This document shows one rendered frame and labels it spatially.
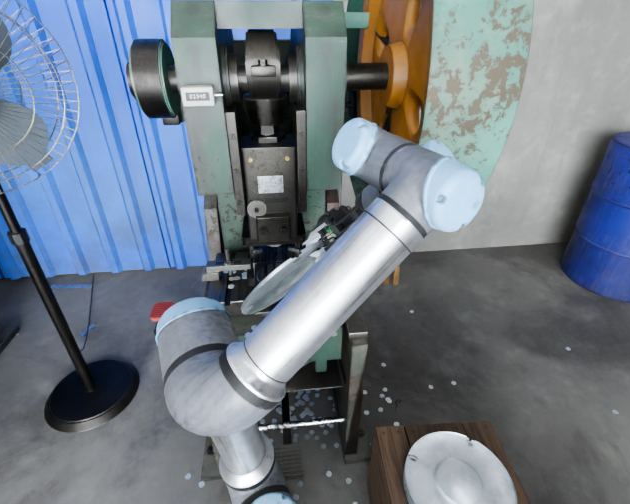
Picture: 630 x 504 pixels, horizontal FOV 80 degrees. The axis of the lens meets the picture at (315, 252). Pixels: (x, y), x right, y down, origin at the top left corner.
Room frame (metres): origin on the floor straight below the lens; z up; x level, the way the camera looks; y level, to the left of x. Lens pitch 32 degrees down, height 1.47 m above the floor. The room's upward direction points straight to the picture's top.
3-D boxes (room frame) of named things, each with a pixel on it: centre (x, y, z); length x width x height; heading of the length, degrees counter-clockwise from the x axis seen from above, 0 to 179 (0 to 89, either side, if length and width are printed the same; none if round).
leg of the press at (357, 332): (1.26, -0.11, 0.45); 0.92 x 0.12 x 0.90; 7
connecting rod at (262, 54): (1.09, 0.14, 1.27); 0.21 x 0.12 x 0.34; 7
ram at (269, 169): (1.05, 0.13, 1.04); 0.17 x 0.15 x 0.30; 7
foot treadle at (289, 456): (0.96, 0.12, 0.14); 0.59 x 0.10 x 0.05; 7
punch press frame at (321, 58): (1.23, 0.15, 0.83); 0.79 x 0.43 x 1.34; 7
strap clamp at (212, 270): (1.07, 0.30, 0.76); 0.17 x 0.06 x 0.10; 97
